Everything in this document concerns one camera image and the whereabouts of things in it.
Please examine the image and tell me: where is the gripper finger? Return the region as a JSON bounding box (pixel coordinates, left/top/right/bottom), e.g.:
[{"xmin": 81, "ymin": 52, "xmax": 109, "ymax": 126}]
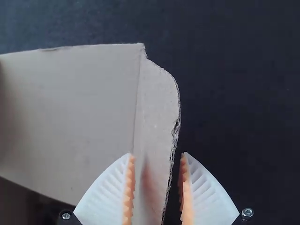
[
  {"xmin": 177, "ymin": 151, "xmax": 255, "ymax": 225},
  {"xmin": 59, "ymin": 152, "xmax": 137, "ymax": 225}
]

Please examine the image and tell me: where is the cardboard box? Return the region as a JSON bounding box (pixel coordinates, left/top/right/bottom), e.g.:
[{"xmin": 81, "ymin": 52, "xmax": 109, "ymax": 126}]
[{"xmin": 0, "ymin": 43, "xmax": 181, "ymax": 225}]

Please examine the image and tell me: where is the black mat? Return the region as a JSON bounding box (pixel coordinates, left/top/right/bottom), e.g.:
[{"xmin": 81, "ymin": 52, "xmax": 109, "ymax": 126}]
[{"xmin": 0, "ymin": 0, "xmax": 300, "ymax": 225}]

